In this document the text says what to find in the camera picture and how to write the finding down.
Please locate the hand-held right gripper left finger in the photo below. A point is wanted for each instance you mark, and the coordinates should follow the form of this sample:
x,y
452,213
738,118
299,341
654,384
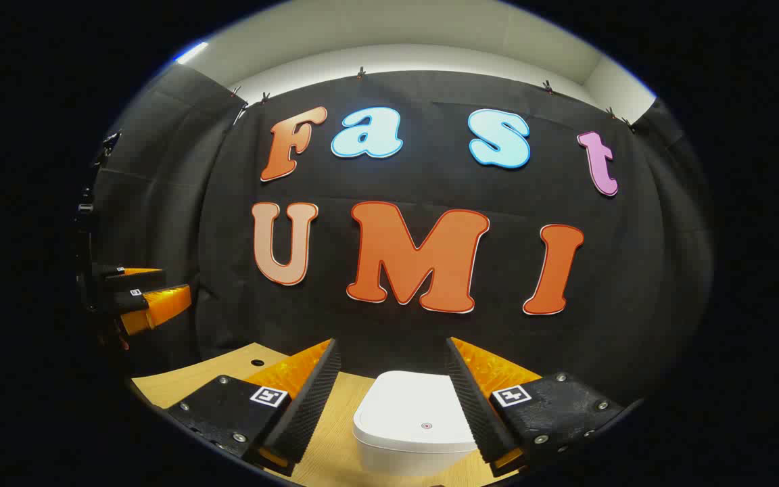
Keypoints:
x,y
308,406

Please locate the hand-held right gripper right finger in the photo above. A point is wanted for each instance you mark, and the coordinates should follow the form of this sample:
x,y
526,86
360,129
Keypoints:
x,y
477,406

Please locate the ceiling light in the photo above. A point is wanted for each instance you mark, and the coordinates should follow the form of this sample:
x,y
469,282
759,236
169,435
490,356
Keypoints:
x,y
191,53

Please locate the white desktop garbage bin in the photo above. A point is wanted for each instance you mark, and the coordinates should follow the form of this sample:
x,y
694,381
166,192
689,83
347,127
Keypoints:
x,y
410,406

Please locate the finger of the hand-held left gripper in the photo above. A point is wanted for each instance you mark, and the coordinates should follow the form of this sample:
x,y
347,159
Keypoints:
x,y
139,279
170,304

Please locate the wooden desktop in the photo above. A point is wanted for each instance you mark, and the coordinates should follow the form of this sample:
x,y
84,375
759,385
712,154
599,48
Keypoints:
x,y
334,436

